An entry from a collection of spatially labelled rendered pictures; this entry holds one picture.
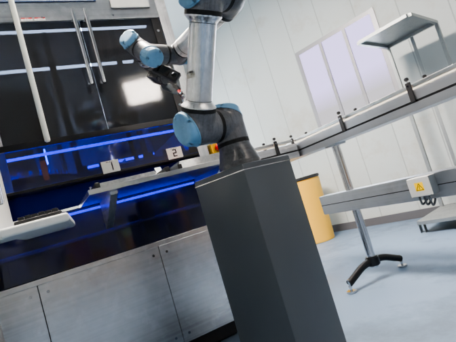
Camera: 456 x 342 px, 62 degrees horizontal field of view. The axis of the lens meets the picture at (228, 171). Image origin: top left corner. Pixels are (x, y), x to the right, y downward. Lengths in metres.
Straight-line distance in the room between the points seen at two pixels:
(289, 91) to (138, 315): 3.48
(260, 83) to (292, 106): 0.56
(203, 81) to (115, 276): 1.07
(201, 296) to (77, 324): 0.59
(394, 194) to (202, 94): 1.27
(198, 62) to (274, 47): 3.76
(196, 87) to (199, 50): 0.11
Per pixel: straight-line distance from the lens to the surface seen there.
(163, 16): 2.36
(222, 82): 5.50
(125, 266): 1.92
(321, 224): 4.16
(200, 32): 1.21
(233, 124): 1.31
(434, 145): 4.09
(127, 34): 1.57
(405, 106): 1.98
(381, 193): 2.20
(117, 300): 1.92
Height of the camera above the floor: 0.69
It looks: 5 degrees up
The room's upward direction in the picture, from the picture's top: 17 degrees counter-clockwise
